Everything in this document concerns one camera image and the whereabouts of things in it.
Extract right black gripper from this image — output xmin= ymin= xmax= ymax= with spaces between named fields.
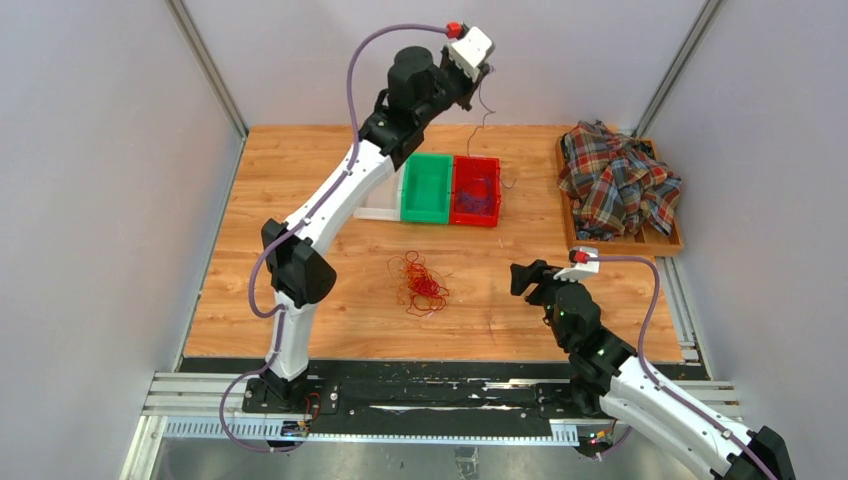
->
xmin=512 ymin=258 xmax=584 ymax=348

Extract purple wire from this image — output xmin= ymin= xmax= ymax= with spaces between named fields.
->
xmin=466 ymin=66 xmax=498 ymax=160
xmin=453 ymin=170 xmax=519 ymax=217

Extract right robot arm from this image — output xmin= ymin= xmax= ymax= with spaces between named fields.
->
xmin=510 ymin=249 xmax=796 ymax=479

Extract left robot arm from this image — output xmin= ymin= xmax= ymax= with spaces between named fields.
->
xmin=261 ymin=43 xmax=494 ymax=413

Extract red plastic bin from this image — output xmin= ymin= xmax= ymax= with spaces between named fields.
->
xmin=449 ymin=155 xmax=501 ymax=228

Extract green plastic bin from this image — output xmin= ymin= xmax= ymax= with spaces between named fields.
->
xmin=400 ymin=153 xmax=453 ymax=224

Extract plaid cloth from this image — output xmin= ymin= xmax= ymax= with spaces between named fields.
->
xmin=557 ymin=119 xmax=682 ymax=237

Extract white plastic bin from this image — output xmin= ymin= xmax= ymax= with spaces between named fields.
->
xmin=353 ymin=176 xmax=402 ymax=222

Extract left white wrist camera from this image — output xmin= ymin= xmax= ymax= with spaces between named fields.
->
xmin=446 ymin=22 xmax=495 ymax=82

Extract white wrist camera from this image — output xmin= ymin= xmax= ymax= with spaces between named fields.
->
xmin=553 ymin=246 xmax=600 ymax=282
xmin=446 ymin=22 xmax=495 ymax=82

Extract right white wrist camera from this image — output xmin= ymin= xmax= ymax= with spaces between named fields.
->
xmin=553 ymin=246 xmax=600 ymax=282

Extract tangled red and purple cables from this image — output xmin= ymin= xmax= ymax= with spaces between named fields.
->
xmin=386 ymin=250 xmax=452 ymax=319

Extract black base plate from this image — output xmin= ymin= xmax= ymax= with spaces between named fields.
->
xmin=242 ymin=360 xmax=612 ymax=438

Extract aluminium frame rail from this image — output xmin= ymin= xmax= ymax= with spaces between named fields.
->
xmin=119 ymin=372 xmax=763 ymax=480

